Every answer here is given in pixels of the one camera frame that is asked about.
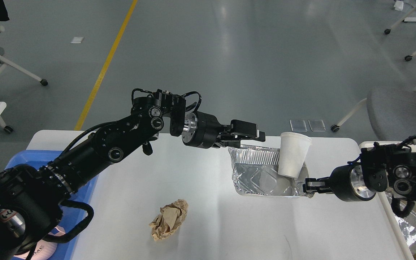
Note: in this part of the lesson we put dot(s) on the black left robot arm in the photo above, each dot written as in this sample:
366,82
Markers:
35,203

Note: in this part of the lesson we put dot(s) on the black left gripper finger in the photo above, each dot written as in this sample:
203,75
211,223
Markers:
239,129
226,139

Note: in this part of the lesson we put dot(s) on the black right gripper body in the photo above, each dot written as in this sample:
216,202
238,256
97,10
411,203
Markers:
347,183

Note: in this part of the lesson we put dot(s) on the aluminium foil tray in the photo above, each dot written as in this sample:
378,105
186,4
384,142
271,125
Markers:
255,173

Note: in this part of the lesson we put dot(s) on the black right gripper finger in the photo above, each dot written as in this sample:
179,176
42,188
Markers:
312,182
317,190

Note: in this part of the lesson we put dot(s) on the grey office chair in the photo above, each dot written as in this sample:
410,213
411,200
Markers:
391,112

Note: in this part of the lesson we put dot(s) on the white paper cup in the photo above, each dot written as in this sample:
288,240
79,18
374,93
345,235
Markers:
292,153

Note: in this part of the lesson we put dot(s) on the floor outlet plate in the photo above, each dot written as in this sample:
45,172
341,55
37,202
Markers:
317,125
298,125

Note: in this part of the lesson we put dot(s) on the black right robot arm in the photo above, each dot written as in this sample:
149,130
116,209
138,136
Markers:
377,169

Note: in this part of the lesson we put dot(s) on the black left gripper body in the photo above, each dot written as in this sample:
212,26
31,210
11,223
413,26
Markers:
202,130

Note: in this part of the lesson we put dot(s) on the pink mug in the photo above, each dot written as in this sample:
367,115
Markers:
44,249

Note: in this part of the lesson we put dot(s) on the brown paper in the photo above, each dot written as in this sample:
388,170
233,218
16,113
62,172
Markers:
169,220

